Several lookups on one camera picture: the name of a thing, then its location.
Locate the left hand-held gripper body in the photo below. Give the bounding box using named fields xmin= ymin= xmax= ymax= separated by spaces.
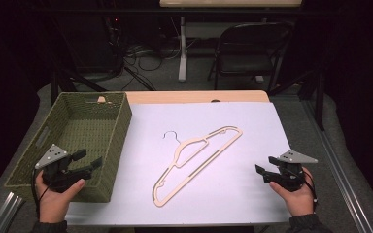
xmin=34 ymin=144 xmax=80 ymax=193

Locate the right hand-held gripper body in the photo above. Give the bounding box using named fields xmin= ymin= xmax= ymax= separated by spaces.
xmin=270 ymin=150 xmax=319 ymax=193

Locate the green woven basket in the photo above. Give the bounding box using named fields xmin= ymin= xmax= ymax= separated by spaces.
xmin=4 ymin=91 xmax=133 ymax=204

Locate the beige clothes hanger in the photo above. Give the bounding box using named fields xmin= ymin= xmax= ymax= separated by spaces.
xmin=152 ymin=125 xmax=244 ymax=209

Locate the person's right hand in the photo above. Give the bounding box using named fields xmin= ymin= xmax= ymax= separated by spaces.
xmin=268 ymin=166 xmax=316 ymax=217

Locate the person's left hand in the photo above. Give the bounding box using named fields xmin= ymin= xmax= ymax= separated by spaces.
xmin=34 ymin=170 xmax=86 ymax=224

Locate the white paper sheet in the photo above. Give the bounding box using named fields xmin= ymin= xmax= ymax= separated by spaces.
xmin=65 ymin=102 xmax=292 ymax=227

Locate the black metal stand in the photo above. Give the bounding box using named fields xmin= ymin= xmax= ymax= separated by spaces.
xmin=267 ymin=69 xmax=326 ymax=132
xmin=49 ymin=61 xmax=109 ymax=106

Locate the black folding chair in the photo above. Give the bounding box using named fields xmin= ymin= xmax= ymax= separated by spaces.
xmin=207 ymin=21 xmax=294 ymax=95

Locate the white desk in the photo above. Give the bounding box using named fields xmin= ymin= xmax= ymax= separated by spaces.
xmin=158 ymin=0 xmax=304 ymax=83

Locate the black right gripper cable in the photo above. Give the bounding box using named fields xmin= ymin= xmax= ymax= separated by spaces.
xmin=299 ymin=167 xmax=319 ymax=206

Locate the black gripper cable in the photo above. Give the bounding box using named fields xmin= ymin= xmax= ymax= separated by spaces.
xmin=299 ymin=167 xmax=319 ymax=206
xmin=30 ymin=167 xmax=51 ymax=218

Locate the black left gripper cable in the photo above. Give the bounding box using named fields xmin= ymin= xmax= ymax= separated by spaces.
xmin=30 ymin=167 xmax=51 ymax=218

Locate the aluminium rail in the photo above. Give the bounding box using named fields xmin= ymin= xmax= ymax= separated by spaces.
xmin=302 ymin=98 xmax=373 ymax=233
xmin=0 ymin=191 xmax=26 ymax=233

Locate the bundle of floor cables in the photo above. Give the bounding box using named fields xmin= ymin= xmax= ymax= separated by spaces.
xmin=108 ymin=16 xmax=183 ymax=92

